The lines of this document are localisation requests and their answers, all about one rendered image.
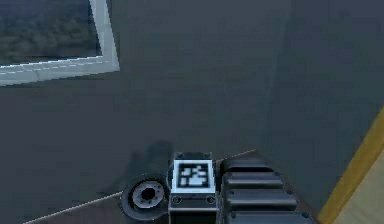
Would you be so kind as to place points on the white framed window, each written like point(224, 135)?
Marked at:
point(50, 36)

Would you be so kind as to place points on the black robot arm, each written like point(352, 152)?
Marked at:
point(253, 196)

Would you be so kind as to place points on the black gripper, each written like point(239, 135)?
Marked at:
point(146, 196)

